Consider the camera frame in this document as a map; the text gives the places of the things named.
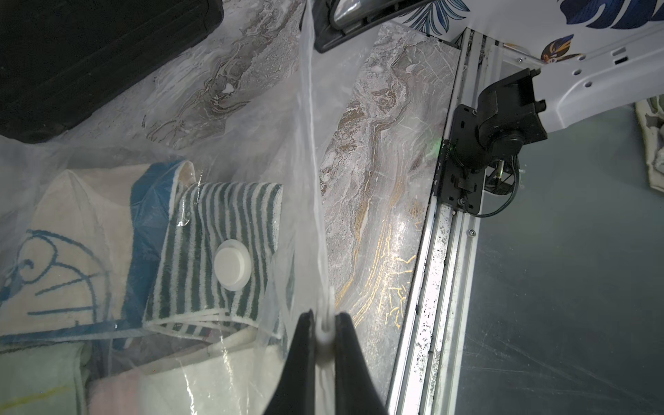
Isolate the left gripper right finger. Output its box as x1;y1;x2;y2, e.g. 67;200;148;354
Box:
335;312;387;415

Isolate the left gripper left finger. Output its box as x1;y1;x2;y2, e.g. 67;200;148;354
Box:
264;311;316;415

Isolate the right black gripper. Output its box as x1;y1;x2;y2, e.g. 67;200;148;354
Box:
300;0;430;54

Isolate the black white striped towel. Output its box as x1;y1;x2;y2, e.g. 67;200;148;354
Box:
144;183;283;339

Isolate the clear plastic vacuum bag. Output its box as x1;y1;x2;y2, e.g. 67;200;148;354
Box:
1;1;459;414

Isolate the cream striped towel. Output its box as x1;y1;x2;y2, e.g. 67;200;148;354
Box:
1;342;92;414

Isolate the blue white patterned towel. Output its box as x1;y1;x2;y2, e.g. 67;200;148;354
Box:
1;160;195;344

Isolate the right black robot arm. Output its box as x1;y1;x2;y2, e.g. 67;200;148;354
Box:
300;1;663;169

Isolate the white round bag valve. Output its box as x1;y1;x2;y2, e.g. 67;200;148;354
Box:
213;240;252;292

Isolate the black plastic tool case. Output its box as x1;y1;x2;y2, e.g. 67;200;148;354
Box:
1;0;224;144

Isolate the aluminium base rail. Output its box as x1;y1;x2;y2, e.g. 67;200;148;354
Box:
386;28;520;415

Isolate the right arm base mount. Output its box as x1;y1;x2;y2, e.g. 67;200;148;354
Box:
439;105;520;219

